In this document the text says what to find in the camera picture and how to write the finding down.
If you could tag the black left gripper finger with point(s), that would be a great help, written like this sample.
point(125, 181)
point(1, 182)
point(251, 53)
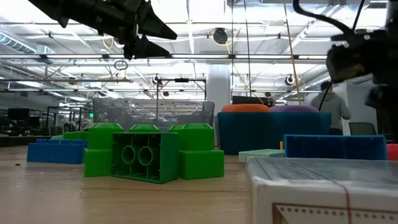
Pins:
point(146, 49)
point(155, 25)

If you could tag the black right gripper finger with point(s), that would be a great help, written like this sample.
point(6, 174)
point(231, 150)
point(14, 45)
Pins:
point(384, 109)

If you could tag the red toy brick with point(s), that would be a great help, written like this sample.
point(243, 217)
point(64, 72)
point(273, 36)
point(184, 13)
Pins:
point(393, 152)

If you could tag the large blue toy brick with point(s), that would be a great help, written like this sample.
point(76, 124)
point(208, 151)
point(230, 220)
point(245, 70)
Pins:
point(335, 147)

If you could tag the transparent grey plastic bin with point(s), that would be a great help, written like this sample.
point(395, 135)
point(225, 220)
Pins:
point(149, 121)

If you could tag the purple foam die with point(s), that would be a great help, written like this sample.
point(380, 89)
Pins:
point(293, 109)

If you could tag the green rectangular toy brick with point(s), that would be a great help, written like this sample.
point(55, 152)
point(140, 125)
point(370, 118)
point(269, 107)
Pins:
point(164, 155)

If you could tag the white card box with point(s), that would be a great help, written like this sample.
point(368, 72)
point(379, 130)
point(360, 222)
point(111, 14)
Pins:
point(311, 193)

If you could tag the teal plastic bin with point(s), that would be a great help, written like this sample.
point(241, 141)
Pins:
point(273, 133)

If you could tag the green arch toy brick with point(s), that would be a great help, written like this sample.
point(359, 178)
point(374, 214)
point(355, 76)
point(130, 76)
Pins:
point(71, 135)

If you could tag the orange foam die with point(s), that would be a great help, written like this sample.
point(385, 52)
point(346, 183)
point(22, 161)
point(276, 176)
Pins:
point(245, 108)

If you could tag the green stepped toy brick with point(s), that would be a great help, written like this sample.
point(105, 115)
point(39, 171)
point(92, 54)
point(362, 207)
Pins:
point(202, 161)
point(99, 155)

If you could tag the mint green toy brick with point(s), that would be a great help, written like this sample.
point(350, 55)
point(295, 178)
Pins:
point(261, 154)

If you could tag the long blue toy brick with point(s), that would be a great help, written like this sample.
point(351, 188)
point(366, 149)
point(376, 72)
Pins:
point(56, 152)

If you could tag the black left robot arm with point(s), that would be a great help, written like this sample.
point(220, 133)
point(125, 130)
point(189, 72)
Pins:
point(62, 9)

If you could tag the grey office chair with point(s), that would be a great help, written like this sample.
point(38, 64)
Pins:
point(362, 129)

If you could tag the person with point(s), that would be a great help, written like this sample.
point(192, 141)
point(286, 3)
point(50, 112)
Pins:
point(331, 105)

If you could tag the black monitor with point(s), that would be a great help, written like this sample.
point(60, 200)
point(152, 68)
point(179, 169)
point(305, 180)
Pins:
point(18, 114)
point(245, 100)

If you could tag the distant black frame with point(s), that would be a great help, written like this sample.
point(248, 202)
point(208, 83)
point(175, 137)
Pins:
point(182, 80)

